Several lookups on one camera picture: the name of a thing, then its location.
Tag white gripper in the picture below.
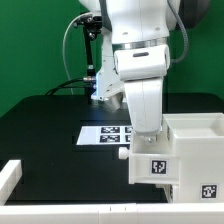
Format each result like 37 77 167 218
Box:
124 78 163 144

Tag white drawer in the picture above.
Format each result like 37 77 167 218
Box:
164 185 173 203
119 132 179 185

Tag white drawer cabinet box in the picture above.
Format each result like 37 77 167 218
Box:
164 113 224 203

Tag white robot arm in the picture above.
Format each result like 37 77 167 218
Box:
79 0 211 138

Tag white marker sheet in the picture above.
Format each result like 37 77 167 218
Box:
77 126 132 145

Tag white front fence rail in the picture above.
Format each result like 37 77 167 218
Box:
0 203 224 224

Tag white fence rail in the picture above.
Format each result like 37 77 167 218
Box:
0 203 224 224
0 160 22 206

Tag black cables on table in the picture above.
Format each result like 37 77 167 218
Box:
45 77 98 96

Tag black camera stand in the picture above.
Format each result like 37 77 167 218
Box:
74 13 102 97

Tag white left fence rail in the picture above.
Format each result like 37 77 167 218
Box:
0 160 22 206

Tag grey cable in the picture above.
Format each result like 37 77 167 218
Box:
61 13 88 96

